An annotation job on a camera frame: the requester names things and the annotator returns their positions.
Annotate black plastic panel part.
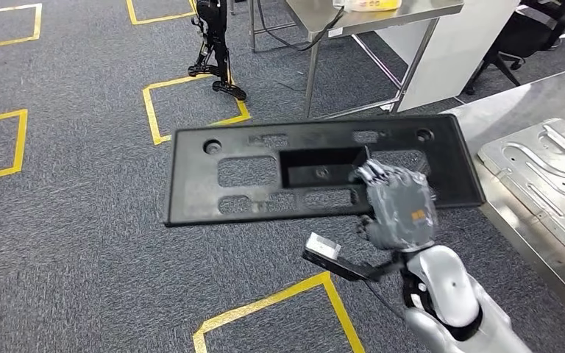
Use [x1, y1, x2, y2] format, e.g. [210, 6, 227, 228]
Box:
[163, 114, 487, 227]

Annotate stamped silver metal plate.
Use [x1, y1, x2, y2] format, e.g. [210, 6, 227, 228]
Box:
[477, 118, 565, 274]

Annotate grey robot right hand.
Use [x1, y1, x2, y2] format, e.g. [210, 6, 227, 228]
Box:
[349, 158, 438, 253]

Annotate white cabinet desk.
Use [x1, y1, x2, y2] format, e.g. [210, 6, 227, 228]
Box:
[374, 0, 522, 114]

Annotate yellow packaged item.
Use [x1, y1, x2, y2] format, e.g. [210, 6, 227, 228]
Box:
[333, 0, 403, 13]

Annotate stainless steel workbench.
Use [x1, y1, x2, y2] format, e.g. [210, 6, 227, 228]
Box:
[441, 65, 565, 332]

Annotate small stainless steel table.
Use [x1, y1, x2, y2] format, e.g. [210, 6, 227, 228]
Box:
[248, 0, 465, 121]

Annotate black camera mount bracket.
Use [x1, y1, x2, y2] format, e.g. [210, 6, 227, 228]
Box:
[302, 248, 405, 284]

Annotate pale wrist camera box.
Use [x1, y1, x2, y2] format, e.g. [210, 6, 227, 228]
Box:
[305, 232, 342, 262]

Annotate black robot legs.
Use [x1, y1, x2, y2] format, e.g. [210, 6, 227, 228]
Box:
[187, 0, 248, 101]

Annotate black hanging table cable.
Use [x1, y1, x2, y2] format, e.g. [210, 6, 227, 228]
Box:
[255, 0, 346, 53]

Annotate black office chair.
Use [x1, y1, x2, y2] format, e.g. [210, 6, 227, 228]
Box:
[463, 0, 565, 97]

